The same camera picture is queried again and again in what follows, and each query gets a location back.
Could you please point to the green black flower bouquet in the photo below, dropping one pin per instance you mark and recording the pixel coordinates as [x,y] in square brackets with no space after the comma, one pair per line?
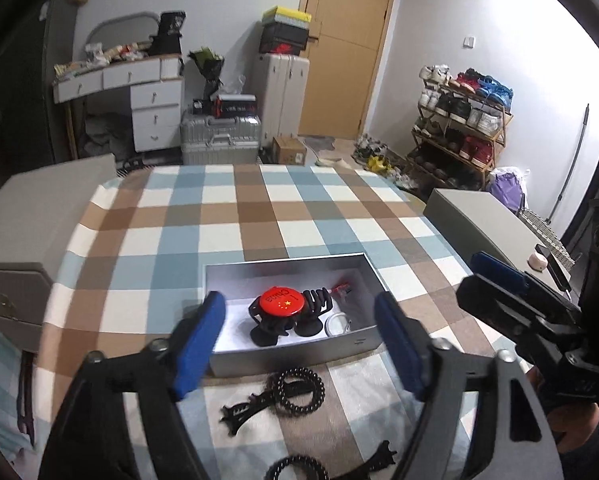
[209,65]

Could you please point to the silver grey open box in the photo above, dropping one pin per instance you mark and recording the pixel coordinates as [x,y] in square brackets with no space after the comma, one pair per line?
[352,282]

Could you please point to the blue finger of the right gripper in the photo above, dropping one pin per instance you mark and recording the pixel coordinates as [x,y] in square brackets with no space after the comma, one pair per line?
[499,273]

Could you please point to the plaid checkered tablecloth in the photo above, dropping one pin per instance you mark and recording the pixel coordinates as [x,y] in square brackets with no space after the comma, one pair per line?
[147,248]

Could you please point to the small cardboard box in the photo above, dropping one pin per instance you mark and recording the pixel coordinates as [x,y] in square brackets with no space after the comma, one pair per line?
[288,151]

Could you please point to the small pink white device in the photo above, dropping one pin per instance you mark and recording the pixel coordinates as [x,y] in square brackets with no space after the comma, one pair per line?
[537,262]

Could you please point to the silver aluminium suitcase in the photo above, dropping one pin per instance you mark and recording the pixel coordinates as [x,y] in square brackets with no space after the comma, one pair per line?
[205,140]

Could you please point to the large black claw clip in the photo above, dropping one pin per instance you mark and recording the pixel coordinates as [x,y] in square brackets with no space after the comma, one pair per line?
[269,329]

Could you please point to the grey left bedside cabinet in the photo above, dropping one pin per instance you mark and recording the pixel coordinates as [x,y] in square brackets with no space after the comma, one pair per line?
[39,210]

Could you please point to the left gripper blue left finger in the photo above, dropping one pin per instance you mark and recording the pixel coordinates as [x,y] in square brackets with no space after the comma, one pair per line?
[193,341]

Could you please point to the wooden door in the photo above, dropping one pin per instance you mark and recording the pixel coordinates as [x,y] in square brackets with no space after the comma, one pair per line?
[345,44]

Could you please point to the white upright suitcase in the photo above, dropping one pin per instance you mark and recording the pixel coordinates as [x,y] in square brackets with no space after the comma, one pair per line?
[279,83]

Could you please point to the purple bag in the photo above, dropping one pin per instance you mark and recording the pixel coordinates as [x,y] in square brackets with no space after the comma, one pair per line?
[507,189]

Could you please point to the white drawer desk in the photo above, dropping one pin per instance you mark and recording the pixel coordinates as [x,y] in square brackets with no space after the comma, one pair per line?
[156,91]

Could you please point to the wooden shoe rack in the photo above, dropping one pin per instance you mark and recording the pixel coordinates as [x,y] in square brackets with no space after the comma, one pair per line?
[461,129]

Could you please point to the red China pin badge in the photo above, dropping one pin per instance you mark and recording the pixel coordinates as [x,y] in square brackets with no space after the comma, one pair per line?
[281,302]

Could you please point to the right hand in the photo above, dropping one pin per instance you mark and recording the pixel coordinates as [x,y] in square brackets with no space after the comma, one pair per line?
[574,426]

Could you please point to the grey right side cabinet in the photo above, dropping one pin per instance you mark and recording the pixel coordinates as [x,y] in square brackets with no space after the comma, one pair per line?
[474,222]

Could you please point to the black cat hair clip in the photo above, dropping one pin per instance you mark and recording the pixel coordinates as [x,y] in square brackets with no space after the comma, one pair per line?
[235,416]
[379,460]

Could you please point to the stacked shoe boxes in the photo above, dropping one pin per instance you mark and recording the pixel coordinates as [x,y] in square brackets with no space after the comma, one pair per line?
[285,31]

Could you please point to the black red box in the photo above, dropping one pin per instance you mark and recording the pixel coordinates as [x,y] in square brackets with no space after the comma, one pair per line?
[234,105]

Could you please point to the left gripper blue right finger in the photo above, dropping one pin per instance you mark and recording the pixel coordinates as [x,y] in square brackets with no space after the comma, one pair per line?
[407,344]

